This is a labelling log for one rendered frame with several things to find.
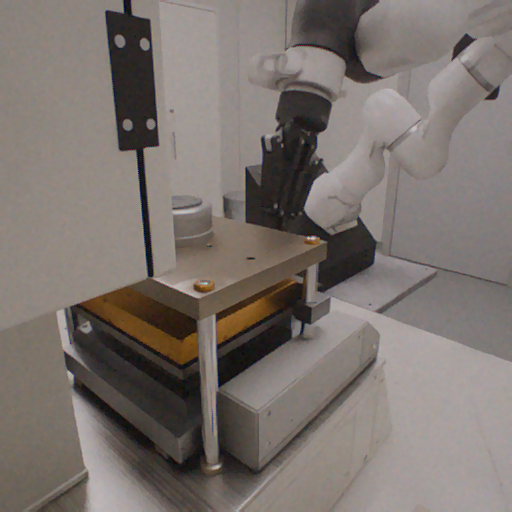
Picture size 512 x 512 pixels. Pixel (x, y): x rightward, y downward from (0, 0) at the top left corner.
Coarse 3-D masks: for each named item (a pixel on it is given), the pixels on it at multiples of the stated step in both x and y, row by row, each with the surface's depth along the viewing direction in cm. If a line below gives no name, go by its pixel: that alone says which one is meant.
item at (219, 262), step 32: (192, 224) 41; (224, 224) 49; (192, 256) 39; (224, 256) 39; (256, 256) 39; (288, 256) 39; (320, 256) 42; (160, 288) 33; (192, 288) 32; (224, 288) 32; (256, 288) 35
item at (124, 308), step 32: (128, 288) 44; (288, 288) 45; (96, 320) 44; (128, 320) 39; (160, 320) 37; (192, 320) 37; (224, 320) 38; (256, 320) 42; (160, 352) 37; (192, 352) 36; (224, 352) 39
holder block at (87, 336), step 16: (80, 336) 49; (96, 336) 47; (288, 336) 48; (96, 352) 47; (112, 352) 44; (128, 352) 44; (240, 352) 44; (256, 352) 44; (112, 368) 45; (128, 368) 42; (144, 368) 41; (224, 368) 41; (240, 368) 42; (144, 384) 41; (160, 384) 39; (176, 384) 39; (160, 400) 40; (176, 400) 38; (192, 400) 37; (192, 416) 38
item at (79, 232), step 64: (0, 0) 15; (64, 0) 16; (128, 0) 18; (0, 64) 15; (64, 64) 17; (128, 64) 19; (0, 128) 16; (64, 128) 17; (128, 128) 20; (0, 192) 16; (64, 192) 18; (128, 192) 20; (0, 256) 17; (64, 256) 19; (128, 256) 21; (0, 320) 17; (0, 384) 29; (64, 384) 33; (0, 448) 30; (64, 448) 34
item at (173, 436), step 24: (72, 360) 48; (96, 360) 47; (96, 384) 45; (120, 384) 43; (120, 408) 42; (144, 408) 39; (144, 432) 40; (168, 432) 37; (192, 432) 37; (168, 456) 38
